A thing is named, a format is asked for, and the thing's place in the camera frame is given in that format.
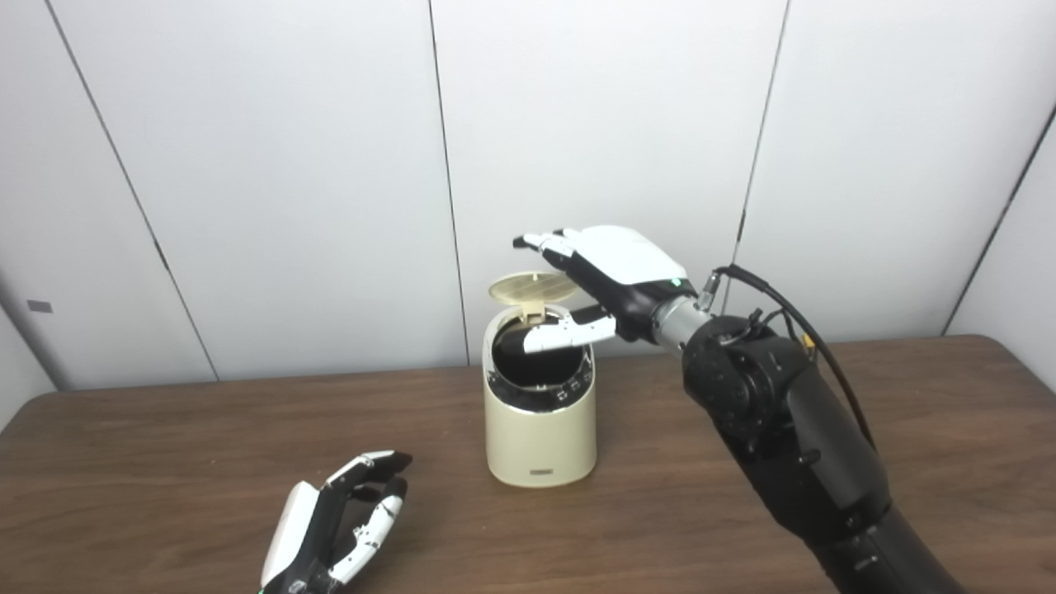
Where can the round cream bin lid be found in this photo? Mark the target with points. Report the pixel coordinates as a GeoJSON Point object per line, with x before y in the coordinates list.
{"type": "Point", "coordinates": [528, 289]}

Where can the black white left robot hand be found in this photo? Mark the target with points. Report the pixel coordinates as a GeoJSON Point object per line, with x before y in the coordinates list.
{"type": "Point", "coordinates": [309, 528]}

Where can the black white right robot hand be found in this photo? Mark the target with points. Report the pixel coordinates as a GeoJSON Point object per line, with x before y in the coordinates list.
{"type": "Point", "coordinates": [627, 256]}

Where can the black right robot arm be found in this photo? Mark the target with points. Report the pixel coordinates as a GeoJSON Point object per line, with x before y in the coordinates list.
{"type": "Point", "coordinates": [792, 429]}

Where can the small grey wall label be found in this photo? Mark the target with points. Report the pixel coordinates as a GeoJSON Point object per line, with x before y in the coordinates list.
{"type": "Point", "coordinates": [40, 306]}

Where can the cream-colored bin body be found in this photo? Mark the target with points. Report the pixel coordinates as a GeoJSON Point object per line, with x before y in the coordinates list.
{"type": "Point", "coordinates": [540, 445]}

